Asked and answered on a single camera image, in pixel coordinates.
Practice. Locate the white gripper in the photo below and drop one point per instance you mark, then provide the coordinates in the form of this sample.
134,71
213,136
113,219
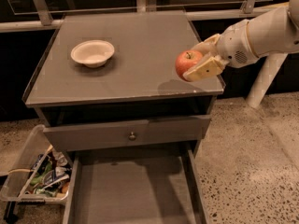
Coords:
234,46

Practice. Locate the red apple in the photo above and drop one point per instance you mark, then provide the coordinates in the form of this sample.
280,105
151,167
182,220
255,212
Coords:
186,60

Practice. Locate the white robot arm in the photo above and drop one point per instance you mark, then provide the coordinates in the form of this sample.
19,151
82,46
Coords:
276,31

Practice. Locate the grey drawer cabinet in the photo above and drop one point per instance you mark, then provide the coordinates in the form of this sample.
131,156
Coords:
138,82

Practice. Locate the round metal drawer knob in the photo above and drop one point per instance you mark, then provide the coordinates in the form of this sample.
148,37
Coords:
132,136

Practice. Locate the grey open middle drawer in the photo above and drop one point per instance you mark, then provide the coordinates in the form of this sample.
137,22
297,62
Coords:
152,184

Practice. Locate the grey top drawer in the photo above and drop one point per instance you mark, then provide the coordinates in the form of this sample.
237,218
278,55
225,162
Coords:
115,134

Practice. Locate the white diagonal pole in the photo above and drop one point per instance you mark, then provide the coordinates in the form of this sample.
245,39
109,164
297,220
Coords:
268,72

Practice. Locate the metal railing with brackets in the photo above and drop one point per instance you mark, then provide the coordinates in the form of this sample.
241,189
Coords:
145,11

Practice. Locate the white paper bowl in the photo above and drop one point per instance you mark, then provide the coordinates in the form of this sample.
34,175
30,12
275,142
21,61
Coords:
93,53

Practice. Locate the snack packets in bin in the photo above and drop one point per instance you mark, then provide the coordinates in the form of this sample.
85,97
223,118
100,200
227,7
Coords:
49,176

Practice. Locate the clear plastic bin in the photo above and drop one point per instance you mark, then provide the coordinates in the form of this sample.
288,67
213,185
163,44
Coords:
37,143

